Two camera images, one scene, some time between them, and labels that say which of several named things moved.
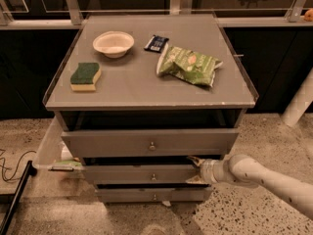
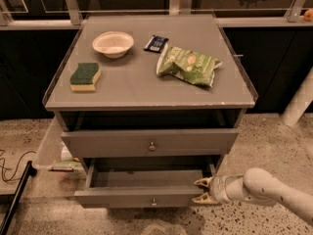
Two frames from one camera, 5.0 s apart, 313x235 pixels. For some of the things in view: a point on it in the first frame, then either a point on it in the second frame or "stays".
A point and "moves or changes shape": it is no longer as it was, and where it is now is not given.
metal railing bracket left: [71, 2] stays
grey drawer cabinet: [139, 94] stays
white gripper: [206, 171] to [217, 189]
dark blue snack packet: [156, 44] stays
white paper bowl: [114, 44] stays
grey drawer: [140, 172] moves or changes shape
